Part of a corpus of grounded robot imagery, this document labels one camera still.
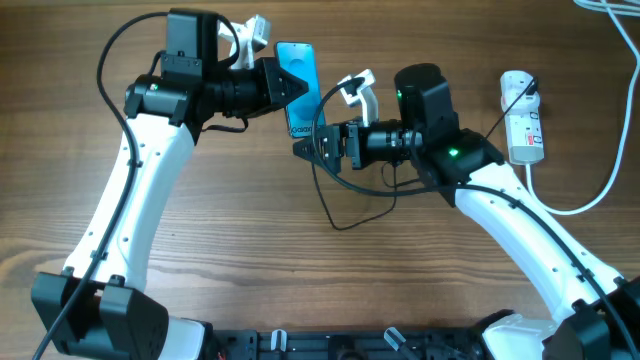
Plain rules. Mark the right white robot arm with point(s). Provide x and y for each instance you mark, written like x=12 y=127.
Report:
x=594 y=310

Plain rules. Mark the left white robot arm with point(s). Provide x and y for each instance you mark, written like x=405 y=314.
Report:
x=96 y=306

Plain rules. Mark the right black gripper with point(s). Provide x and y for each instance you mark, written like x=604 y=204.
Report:
x=336 y=137

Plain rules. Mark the blue Galaxy smartphone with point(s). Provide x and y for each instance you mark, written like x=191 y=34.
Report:
x=299 y=60

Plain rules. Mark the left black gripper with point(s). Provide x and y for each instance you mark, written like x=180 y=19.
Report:
x=268 y=72

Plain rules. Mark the white power strip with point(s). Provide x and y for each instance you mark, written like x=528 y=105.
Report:
x=520 y=101

